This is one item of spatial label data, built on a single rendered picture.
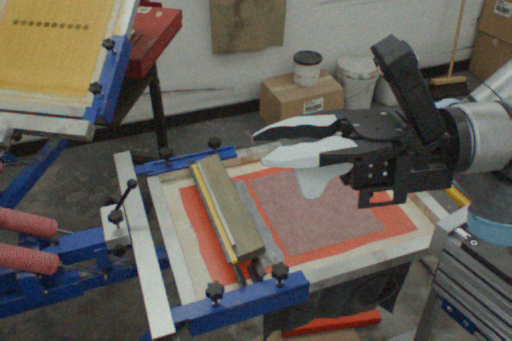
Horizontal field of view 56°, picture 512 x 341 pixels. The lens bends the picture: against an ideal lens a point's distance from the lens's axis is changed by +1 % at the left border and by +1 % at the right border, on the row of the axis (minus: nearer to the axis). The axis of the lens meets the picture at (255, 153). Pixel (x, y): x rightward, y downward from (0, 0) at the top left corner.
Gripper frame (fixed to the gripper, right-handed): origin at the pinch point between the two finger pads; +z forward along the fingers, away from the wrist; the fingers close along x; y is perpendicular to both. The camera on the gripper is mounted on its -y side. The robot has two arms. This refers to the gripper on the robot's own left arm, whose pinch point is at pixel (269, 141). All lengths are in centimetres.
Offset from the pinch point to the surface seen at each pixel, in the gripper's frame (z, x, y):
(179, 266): 15, 53, 61
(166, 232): 18, 65, 60
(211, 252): 6, 60, 64
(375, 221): -42, 64, 64
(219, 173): 2, 79, 51
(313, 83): -78, 266, 100
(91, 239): 36, 60, 55
